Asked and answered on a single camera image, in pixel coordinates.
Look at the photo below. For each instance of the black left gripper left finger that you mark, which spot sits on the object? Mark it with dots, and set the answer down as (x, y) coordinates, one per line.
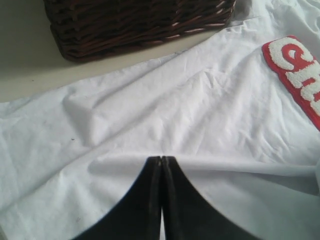
(137, 216)

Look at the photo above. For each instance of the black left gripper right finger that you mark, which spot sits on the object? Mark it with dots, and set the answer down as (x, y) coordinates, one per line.
(186, 214)

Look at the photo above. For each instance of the white t-shirt red lettering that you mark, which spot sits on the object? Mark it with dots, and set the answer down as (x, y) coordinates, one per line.
(68, 156)

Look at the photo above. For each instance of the dark red wicker basket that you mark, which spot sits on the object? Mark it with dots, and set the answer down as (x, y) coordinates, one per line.
(89, 30)

